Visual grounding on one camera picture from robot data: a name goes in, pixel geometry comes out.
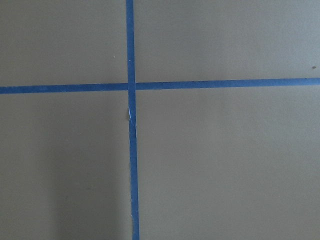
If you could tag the blue tape strip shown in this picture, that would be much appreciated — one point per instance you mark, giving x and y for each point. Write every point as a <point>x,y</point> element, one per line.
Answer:
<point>131,37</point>
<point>225,83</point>

